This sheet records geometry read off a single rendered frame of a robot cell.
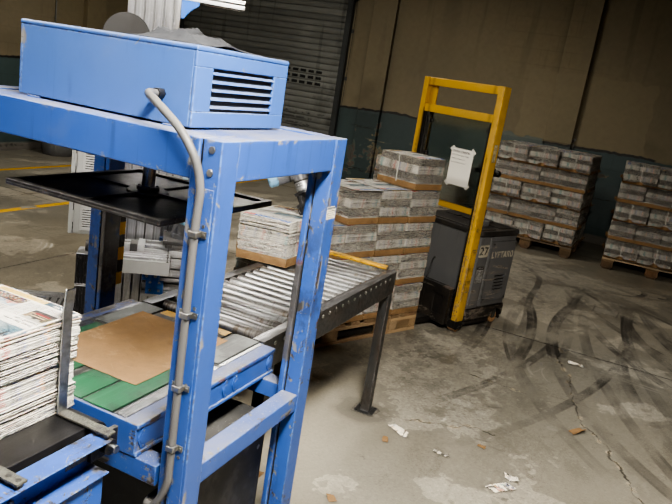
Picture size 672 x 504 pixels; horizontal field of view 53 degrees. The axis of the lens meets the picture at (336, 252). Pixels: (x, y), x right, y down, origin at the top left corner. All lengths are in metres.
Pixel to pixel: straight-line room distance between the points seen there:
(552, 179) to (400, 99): 3.27
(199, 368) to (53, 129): 0.71
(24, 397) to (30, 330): 0.17
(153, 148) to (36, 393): 0.66
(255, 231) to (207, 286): 1.74
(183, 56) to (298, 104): 10.13
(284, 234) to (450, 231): 2.38
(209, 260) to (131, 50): 0.59
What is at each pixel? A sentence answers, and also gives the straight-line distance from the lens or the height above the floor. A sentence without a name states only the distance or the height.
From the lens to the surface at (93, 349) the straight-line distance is 2.26.
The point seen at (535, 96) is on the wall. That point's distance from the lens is 10.64.
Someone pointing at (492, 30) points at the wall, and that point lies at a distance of 10.86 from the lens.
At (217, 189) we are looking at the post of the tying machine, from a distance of 1.57.
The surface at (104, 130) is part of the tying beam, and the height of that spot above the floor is 1.52.
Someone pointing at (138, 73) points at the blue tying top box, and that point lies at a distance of 1.85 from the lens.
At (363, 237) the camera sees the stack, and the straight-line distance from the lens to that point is 4.50.
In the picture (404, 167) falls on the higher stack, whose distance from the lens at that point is 4.82.
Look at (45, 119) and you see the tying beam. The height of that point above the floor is 1.51.
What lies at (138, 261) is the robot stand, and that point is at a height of 0.72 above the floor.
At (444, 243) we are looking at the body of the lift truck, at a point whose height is 0.60.
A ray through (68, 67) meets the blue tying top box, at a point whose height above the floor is 1.64.
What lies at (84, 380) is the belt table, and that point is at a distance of 2.07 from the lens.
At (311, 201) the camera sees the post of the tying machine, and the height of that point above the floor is 1.34.
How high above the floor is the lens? 1.72
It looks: 14 degrees down
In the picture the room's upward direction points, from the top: 9 degrees clockwise
